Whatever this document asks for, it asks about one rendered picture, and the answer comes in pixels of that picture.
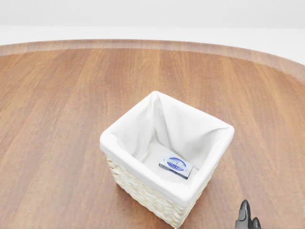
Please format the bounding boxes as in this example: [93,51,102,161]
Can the white wicker basket with liner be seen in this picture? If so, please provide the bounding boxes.
[99,90,235,229]

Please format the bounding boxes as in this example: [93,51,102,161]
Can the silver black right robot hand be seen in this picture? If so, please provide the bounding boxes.
[234,199,262,229]

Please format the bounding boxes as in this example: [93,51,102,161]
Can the cream cheese box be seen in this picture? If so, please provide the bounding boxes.
[158,155,194,180]

